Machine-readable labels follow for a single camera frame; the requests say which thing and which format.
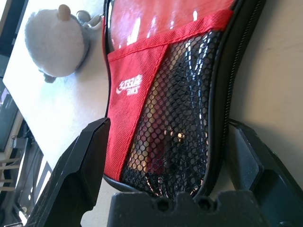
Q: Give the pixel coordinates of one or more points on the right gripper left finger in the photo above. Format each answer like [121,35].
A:
[78,170]

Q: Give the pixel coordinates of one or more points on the red and black paddle case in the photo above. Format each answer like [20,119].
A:
[165,94]

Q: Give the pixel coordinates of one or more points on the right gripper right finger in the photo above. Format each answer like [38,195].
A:
[272,184]

